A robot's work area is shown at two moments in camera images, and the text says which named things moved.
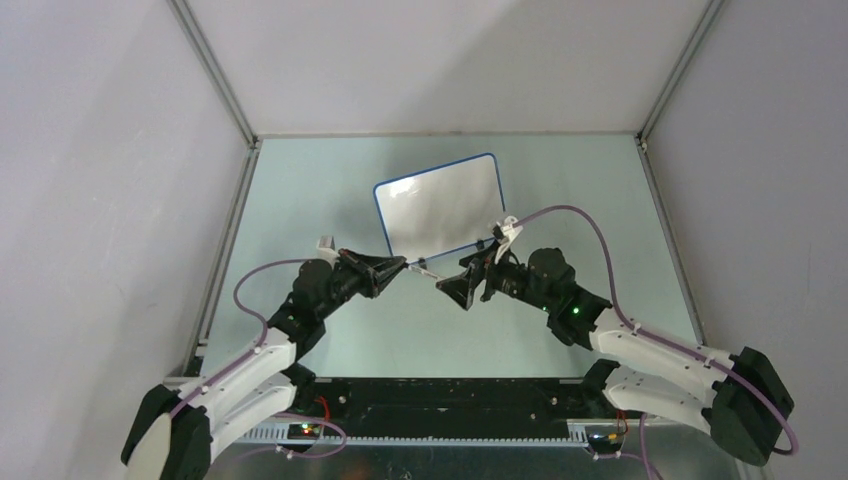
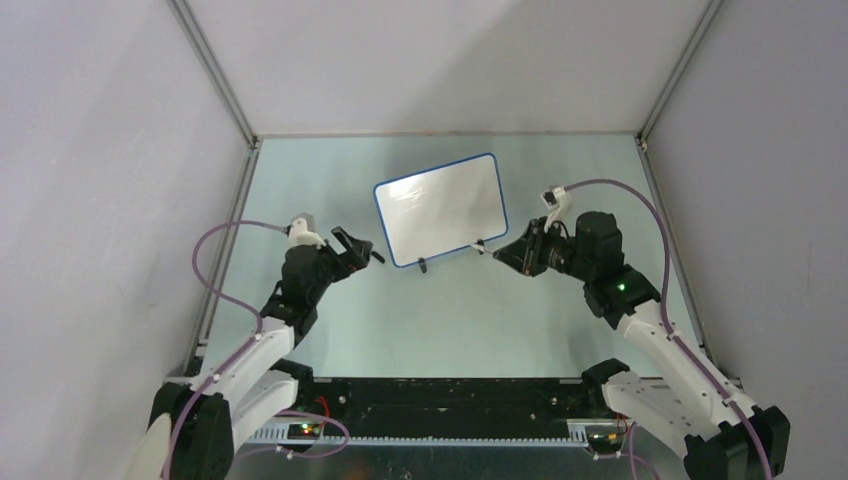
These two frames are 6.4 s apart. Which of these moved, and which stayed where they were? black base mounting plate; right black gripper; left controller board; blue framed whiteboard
Moved: right black gripper
Stayed: blue framed whiteboard; left controller board; black base mounting plate
